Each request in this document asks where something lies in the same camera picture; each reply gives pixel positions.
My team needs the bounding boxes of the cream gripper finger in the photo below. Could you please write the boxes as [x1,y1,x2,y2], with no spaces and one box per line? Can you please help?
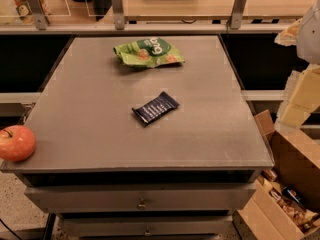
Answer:
[276,64,320,129]
[274,19,302,46]

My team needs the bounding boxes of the dark blue rxbar wrapper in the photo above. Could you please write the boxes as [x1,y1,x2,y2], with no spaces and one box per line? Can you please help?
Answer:
[132,92,180,126]

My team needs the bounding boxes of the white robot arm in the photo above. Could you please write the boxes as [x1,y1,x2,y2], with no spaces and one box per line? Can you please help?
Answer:
[274,0,320,128]

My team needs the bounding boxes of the green rice chip bag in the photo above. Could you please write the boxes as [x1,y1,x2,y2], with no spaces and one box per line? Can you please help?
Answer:
[113,37,185,68]

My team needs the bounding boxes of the orange snack bag behind glass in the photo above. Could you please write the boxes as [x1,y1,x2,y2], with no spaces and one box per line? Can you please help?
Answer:
[13,0,47,24]

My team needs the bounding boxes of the snack packets in box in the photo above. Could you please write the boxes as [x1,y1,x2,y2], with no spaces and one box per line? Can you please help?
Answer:
[260,169,320,233]

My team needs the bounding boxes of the open cardboard box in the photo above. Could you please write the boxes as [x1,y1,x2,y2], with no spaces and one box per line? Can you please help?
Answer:
[235,110,320,240]

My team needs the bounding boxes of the upper grey drawer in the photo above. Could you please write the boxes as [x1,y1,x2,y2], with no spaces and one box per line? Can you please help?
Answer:
[25,183,256,214]

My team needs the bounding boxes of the grey drawer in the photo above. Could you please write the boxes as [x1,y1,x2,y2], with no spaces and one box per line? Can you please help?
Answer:
[59,216,232,237]
[25,183,256,214]

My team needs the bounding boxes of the lower grey drawer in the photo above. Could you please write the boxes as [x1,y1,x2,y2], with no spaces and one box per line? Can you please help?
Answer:
[59,216,232,237]

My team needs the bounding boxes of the red apple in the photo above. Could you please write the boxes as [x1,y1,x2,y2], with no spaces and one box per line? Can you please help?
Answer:
[0,125,36,162]

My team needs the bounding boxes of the right metal bracket post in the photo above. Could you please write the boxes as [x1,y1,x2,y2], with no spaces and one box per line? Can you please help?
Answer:
[228,0,247,29]

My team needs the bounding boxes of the metal bracket post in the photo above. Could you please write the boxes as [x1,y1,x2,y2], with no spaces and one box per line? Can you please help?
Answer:
[111,0,125,30]
[27,0,49,30]
[228,0,247,29]

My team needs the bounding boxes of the middle metal bracket post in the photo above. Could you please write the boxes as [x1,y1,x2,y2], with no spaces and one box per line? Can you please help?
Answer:
[111,0,125,30]

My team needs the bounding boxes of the left metal bracket post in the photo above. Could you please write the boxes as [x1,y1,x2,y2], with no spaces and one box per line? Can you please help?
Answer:
[27,0,49,30]

